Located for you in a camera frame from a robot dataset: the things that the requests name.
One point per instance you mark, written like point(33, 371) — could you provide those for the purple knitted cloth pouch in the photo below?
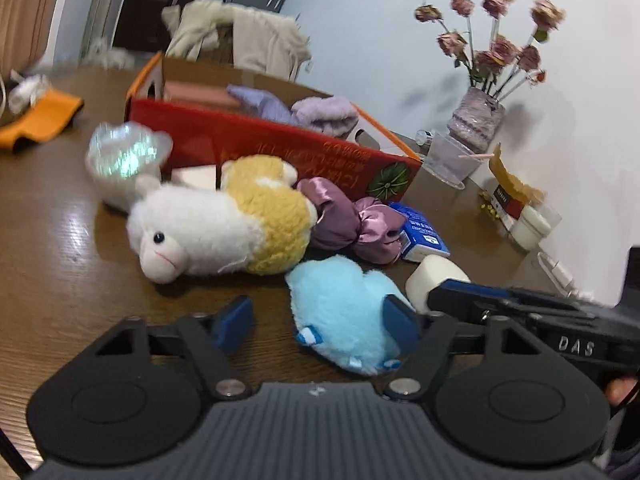
point(262, 104)

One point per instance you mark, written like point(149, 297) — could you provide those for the iridescent wrapped plastic ball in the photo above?
point(118, 154)

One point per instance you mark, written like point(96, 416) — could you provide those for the pink satin cloth bundle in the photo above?
point(369, 228)

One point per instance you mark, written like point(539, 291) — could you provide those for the lilac fluffy towel roll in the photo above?
point(333, 116)

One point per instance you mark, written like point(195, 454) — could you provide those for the pink ribbed suitcase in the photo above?
point(25, 28)

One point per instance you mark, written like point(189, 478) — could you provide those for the glass vase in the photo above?
point(476, 120)

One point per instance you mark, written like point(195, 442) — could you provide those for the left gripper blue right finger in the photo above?
point(402, 323)

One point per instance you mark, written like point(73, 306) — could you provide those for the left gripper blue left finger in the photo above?
point(232, 324)

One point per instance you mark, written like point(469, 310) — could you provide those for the clear plastic cup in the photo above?
point(450, 161)

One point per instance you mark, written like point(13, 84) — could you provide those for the white cylinder foam sponge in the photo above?
point(430, 273)

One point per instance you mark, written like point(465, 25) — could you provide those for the snack packet with clip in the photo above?
point(510, 195)

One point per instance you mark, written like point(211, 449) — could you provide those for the white wedge makeup sponge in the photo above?
point(202, 177)

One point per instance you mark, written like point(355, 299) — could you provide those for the light blue plush toy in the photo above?
point(337, 310)

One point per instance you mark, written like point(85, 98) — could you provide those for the orange black cloth pouch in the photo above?
point(49, 117)

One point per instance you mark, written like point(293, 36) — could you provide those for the beige jacket on chair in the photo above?
point(266, 42)

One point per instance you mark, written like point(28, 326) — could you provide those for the white yellow alpaca plush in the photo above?
point(257, 223)

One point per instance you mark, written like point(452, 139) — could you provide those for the person's right hand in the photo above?
point(622, 389)

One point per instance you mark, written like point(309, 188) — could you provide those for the white jar with lid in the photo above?
point(534, 225)

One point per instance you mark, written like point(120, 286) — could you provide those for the blue white tissue pack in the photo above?
point(418, 238)

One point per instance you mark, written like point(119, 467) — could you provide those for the red orange cardboard box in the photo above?
point(370, 161)

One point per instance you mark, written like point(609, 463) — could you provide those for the dried pink rose bouquet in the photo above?
point(502, 66)

